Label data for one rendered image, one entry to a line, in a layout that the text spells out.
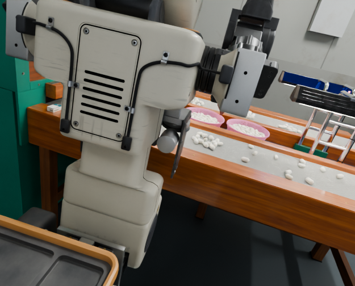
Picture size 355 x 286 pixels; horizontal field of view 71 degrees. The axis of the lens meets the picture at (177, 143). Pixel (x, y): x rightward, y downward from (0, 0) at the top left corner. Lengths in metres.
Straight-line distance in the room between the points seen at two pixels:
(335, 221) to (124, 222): 0.82
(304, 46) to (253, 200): 2.90
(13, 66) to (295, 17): 3.18
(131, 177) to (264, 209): 0.69
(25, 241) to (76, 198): 0.21
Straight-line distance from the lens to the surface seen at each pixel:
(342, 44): 3.86
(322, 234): 1.18
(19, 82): 1.28
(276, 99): 3.76
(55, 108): 1.28
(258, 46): 0.51
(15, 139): 1.40
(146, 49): 0.40
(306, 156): 1.46
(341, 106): 1.28
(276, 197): 1.06
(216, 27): 3.63
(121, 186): 0.57
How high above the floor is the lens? 1.24
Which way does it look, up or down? 25 degrees down
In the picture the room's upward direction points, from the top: 13 degrees clockwise
